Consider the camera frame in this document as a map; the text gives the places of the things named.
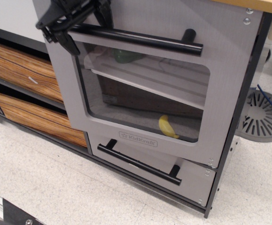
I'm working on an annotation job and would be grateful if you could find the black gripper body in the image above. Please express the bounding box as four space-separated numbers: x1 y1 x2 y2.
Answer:
36 0 98 44

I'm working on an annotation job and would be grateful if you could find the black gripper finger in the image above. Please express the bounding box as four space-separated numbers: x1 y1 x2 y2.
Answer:
56 31 80 55
94 0 113 29

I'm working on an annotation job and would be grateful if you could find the black oven door handle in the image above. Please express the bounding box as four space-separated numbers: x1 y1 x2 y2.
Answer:
70 24 204 57

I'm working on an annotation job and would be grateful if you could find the grey toy oven door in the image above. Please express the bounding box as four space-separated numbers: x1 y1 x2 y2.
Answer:
46 0 264 170

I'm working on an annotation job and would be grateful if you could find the grey oven shelf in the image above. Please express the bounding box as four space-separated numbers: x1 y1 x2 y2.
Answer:
91 67 206 110

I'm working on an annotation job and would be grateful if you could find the grey lower oven drawer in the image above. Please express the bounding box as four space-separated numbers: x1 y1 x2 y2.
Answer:
88 133 215 207

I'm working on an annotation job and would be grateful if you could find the upper wood-grain bin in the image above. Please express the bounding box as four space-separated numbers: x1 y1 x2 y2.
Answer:
0 44 63 104

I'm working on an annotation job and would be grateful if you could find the wood-grain bin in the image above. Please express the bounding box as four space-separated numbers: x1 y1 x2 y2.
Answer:
0 91 87 147
0 44 63 104

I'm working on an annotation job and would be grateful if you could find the green toy vegetable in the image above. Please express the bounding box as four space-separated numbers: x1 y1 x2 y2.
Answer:
112 48 144 64

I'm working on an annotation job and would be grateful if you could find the lower wood-grain bin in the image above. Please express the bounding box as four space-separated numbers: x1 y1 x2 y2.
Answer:
0 91 87 147

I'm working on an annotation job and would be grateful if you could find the yellow toy banana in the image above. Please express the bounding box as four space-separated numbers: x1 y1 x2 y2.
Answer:
159 115 180 139

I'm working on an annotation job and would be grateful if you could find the wooden countertop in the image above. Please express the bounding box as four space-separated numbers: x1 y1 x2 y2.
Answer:
216 0 272 13

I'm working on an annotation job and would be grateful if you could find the black plate with screw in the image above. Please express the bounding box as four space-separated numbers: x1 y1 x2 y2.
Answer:
2 198 44 225

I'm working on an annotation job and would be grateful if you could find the grey slotted round base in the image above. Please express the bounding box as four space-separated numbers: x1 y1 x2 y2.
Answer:
235 90 272 143

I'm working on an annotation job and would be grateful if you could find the black toy kitchen frame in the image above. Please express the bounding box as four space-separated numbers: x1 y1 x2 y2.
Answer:
0 9 272 218

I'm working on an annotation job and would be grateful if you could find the black drawer handle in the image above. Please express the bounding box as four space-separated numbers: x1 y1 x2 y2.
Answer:
98 139 182 186

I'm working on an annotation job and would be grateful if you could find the blue cable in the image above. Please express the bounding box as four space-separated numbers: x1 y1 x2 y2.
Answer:
257 83 272 118

